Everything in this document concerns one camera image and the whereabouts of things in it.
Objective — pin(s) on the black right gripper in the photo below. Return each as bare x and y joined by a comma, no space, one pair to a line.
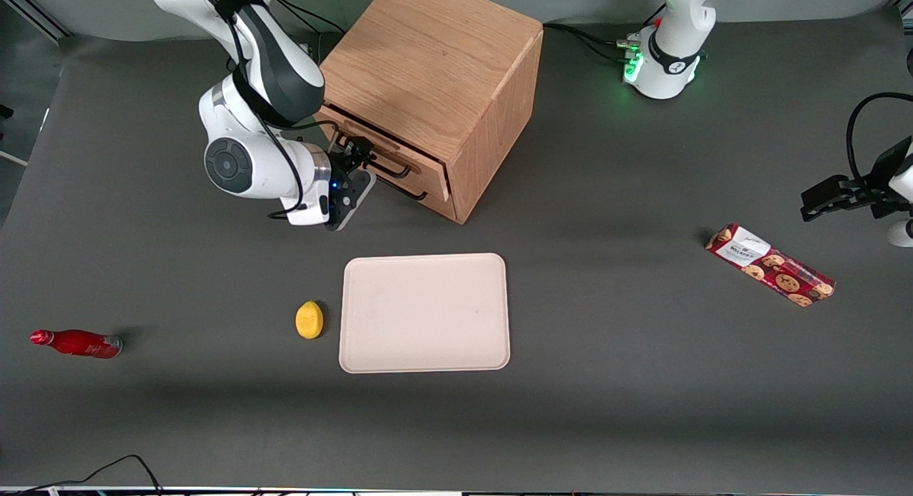
342,165

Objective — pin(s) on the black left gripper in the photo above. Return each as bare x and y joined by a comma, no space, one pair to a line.
879,189

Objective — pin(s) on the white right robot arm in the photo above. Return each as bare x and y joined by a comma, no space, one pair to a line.
267,175

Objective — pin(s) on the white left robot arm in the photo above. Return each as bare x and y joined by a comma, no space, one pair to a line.
670,75

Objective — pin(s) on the wooden drawer cabinet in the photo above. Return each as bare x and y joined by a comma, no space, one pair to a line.
435,61

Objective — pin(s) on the red cookie box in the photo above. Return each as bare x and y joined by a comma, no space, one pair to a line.
772,265

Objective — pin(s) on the yellow lemon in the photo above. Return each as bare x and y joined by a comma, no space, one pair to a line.
309,320

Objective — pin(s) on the beige rectangular tray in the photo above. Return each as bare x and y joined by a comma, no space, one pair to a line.
425,313

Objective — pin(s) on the red soda bottle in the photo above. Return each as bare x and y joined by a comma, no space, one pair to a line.
82,344

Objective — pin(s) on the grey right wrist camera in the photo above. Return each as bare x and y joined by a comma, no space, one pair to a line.
359,196

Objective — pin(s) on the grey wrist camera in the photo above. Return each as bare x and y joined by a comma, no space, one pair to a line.
901,233
359,196

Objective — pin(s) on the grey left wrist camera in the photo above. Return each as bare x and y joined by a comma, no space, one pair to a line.
901,233

